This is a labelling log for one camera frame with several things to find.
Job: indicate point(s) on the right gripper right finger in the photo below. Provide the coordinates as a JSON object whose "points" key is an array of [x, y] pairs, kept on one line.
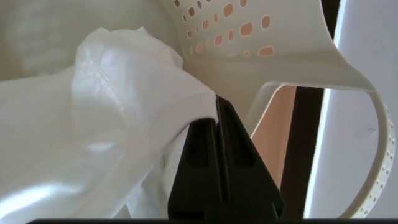
{"points": [[248, 186]]}

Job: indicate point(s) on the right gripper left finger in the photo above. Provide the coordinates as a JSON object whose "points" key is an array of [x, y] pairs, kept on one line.
{"points": [[199, 186]]}

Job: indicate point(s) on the white garment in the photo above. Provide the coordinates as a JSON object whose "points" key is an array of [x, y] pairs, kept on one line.
{"points": [[93, 124]]}

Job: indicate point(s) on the white laundry basket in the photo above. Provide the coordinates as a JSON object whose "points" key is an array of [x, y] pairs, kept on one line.
{"points": [[248, 71]]}

